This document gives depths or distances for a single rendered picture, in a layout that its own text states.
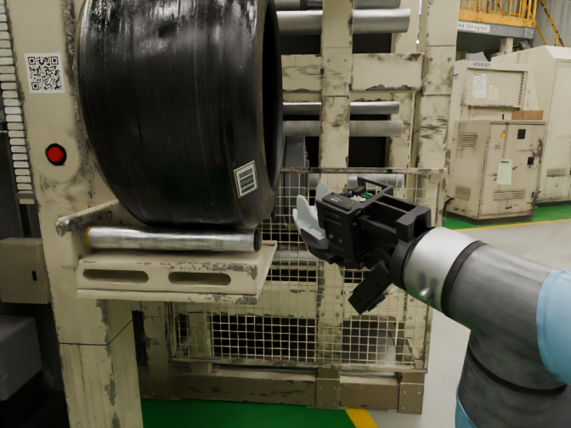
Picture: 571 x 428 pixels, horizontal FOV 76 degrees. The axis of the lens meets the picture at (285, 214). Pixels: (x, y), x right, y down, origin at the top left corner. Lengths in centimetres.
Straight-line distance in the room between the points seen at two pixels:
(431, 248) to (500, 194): 481
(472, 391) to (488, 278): 11
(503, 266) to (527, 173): 509
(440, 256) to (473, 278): 3
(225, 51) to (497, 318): 47
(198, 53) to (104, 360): 73
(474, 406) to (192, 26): 56
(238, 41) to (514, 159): 479
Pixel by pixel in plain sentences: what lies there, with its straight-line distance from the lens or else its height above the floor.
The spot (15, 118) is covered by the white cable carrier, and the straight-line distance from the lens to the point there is 97.
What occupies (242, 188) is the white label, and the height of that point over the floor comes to 101.
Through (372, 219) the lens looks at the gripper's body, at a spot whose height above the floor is 101.
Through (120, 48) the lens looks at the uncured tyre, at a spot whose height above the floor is 122.
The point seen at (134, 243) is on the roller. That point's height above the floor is 90.
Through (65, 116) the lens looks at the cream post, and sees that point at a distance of 89.
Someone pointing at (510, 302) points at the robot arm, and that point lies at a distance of 33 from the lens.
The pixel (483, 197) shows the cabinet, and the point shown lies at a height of 35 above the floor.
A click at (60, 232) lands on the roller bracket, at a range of 80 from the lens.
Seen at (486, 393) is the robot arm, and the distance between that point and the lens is 38.
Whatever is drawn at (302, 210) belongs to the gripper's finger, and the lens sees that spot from 48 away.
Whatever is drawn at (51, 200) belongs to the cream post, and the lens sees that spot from 94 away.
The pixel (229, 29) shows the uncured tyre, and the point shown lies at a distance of 60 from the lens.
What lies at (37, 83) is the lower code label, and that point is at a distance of 93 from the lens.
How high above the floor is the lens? 111
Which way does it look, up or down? 13 degrees down
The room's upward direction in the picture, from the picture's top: straight up
